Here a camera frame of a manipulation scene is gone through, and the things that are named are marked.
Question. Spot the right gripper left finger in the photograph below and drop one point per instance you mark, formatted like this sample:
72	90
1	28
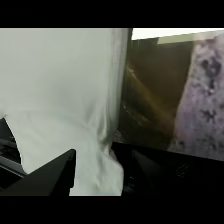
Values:
50	176

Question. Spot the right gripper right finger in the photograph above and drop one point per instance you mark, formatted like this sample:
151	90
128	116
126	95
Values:
156	176

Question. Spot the white garment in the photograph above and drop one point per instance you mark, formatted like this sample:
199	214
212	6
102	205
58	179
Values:
60	83

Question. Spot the silver frame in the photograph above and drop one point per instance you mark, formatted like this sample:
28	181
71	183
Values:
10	166

